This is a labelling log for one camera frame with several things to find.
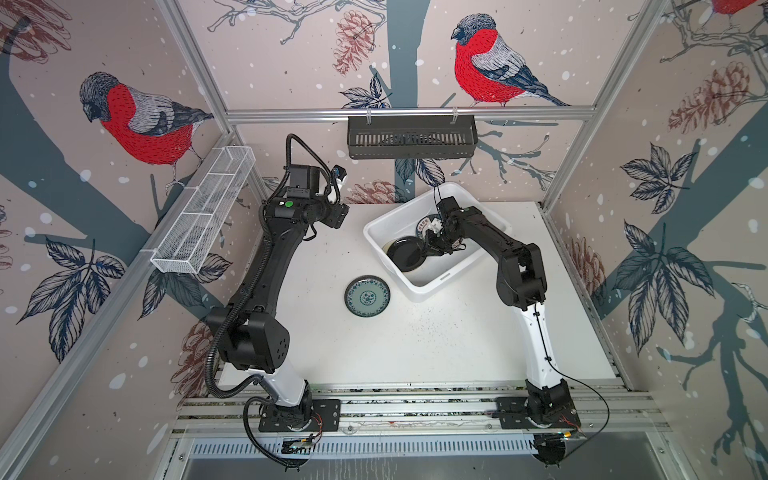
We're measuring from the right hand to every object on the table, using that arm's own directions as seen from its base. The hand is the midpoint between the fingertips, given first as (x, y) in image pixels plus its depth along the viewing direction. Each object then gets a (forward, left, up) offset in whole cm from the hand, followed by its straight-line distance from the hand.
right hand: (421, 254), depth 102 cm
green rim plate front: (+7, -3, +9) cm, 12 cm away
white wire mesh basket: (-17, +58, +29) cm, 68 cm away
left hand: (-3, +25, +28) cm, 38 cm away
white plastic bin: (-13, -9, +10) cm, 18 cm away
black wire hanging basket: (+34, +6, +25) cm, 43 cm away
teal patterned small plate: (-15, +18, -3) cm, 24 cm away
